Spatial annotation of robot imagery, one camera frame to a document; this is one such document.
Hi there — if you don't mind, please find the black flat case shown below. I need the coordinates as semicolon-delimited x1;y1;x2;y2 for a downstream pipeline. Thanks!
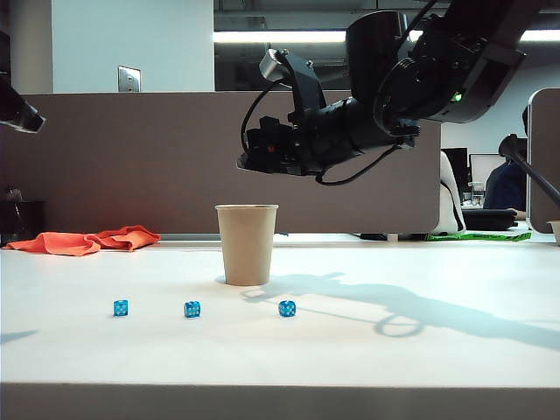
461;208;520;232

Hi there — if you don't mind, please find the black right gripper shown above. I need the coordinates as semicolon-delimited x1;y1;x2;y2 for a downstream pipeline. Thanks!
236;101;352;177

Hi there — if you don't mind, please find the green tape strip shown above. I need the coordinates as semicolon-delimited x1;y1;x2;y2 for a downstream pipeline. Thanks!
423;232;532;243

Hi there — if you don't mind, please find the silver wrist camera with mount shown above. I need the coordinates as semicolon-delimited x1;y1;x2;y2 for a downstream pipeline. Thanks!
258;47;327;116

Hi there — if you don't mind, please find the orange cloth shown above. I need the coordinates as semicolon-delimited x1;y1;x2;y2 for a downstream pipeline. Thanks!
3;225;162;258

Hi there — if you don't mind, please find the metal wall outlet plate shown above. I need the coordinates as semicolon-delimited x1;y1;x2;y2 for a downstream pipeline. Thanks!
117;66;142;94

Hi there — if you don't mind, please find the seated person in background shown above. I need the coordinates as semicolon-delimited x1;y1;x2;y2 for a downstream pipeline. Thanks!
482;106;529;221

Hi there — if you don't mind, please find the brown paper cup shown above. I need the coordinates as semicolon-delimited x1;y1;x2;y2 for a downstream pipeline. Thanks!
214;204;279;288

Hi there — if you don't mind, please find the narrow grey desk divider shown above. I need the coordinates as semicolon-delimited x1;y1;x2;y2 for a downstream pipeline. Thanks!
526;88;560;235

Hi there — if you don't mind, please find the long ceiling light strip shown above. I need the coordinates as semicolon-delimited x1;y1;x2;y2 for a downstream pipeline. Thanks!
213;29;560;45

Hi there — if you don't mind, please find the large grey desk divider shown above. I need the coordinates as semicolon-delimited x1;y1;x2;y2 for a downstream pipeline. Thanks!
0;89;442;236

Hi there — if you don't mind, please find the black camera cable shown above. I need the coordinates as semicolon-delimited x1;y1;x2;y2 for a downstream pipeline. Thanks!
241;81;281;152

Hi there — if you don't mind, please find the black computer monitor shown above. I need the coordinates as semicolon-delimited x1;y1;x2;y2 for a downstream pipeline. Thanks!
441;148;469;185

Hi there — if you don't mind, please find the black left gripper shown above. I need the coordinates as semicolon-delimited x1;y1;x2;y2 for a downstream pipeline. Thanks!
0;74;47;135

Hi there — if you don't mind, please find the black pole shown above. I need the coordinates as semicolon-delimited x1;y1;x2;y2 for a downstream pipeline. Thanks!
497;133;560;202

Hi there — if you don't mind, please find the bright screen computer monitor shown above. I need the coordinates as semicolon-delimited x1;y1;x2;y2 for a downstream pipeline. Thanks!
468;153;507;193

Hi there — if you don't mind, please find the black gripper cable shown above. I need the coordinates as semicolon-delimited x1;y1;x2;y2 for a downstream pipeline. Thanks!
314;130;417;187

